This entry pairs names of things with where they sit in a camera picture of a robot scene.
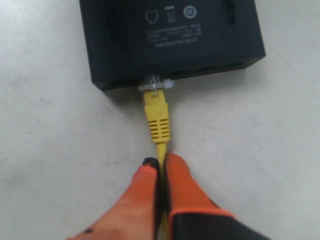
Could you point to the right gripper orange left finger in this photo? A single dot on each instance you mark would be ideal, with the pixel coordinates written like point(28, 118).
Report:
point(136, 214)

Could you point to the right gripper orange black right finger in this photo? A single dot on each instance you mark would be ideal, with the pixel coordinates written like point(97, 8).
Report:
point(192, 215)

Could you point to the black electronic box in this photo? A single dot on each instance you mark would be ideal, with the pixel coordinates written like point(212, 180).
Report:
point(129, 40)

